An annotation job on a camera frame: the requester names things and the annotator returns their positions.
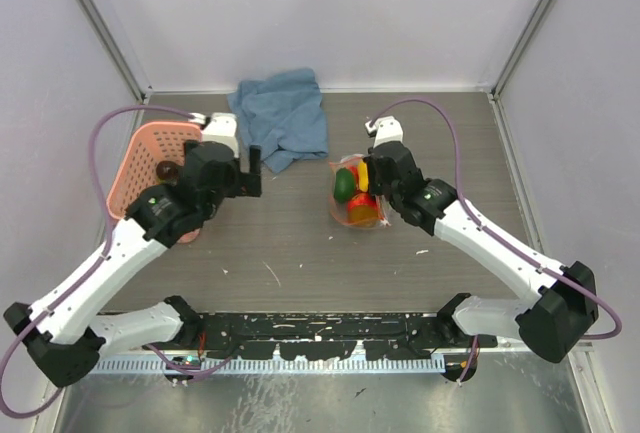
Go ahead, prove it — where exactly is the red apple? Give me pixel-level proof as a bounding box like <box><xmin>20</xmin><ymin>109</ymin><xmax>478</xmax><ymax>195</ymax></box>
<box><xmin>346</xmin><ymin>193</ymin><xmax>379</xmax><ymax>228</ymax></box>

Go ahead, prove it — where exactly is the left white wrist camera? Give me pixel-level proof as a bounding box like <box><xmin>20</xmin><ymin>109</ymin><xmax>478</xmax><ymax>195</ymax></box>
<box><xmin>190</xmin><ymin>112</ymin><xmax>240</xmax><ymax>158</ymax></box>

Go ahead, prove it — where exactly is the yellow pear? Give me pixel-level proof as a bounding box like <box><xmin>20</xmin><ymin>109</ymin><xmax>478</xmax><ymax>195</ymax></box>
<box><xmin>356</xmin><ymin>160</ymin><xmax>369</xmax><ymax>193</ymax></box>

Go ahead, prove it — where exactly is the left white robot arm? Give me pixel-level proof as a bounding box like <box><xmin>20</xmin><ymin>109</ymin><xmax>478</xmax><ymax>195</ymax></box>
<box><xmin>4</xmin><ymin>140</ymin><xmax>262</xmax><ymax>388</ymax></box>

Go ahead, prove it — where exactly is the green fruit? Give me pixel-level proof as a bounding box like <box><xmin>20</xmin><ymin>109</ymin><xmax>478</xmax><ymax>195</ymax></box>
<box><xmin>333</xmin><ymin>168</ymin><xmax>356</xmax><ymax>204</ymax></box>

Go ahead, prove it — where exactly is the dark brown fruit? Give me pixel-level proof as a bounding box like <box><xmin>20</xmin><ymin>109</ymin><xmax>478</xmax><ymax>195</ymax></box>
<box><xmin>155</xmin><ymin>160</ymin><xmax>181</xmax><ymax>185</ymax></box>

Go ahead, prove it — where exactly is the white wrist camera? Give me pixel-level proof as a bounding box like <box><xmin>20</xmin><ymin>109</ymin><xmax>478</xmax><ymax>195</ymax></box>
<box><xmin>364</xmin><ymin>115</ymin><xmax>404</xmax><ymax>148</ymax></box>
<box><xmin>190</xmin><ymin>112</ymin><xmax>240</xmax><ymax>158</ymax></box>

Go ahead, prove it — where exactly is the pink plastic basket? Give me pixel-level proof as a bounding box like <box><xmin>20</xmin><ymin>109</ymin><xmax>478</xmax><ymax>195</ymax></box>
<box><xmin>106</xmin><ymin>121</ymin><xmax>201</xmax><ymax>222</ymax></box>

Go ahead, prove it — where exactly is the clear orange zip bag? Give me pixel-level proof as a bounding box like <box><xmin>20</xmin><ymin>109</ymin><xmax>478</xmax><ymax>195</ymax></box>
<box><xmin>328</xmin><ymin>154</ymin><xmax>390</xmax><ymax>229</ymax></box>

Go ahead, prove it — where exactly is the grey slotted cable duct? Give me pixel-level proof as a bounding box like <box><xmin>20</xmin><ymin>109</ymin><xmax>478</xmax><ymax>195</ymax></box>
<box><xmin>91</xmin><ymin>350</ymin><xmax>446</xmax><ymax>375</ymax></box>

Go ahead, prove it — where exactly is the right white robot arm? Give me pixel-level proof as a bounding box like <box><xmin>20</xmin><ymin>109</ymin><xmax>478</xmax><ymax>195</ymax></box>
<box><xmin>365</xmin><ymin>140</ymin><xmax>599</xmax><ymax>363</ymax></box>

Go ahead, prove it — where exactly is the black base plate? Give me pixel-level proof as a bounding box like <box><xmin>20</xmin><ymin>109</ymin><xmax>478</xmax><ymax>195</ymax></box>
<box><xmin>156</xmin><ymin>313</ymin><xmax>473</xmax><ymax>361</ymax></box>

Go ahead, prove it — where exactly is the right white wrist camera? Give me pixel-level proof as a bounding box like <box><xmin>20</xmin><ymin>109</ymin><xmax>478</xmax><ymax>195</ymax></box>
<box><xmin>364</xmin><ymin>115</ymin><xmax>404</xmax><ymax>148</ymax></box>

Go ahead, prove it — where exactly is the blue cloth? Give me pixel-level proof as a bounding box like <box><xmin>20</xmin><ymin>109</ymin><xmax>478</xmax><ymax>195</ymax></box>
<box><xmin>227</xmin><ymin>68</ymin><xmax>329</xmax><ymax>174</ymax></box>

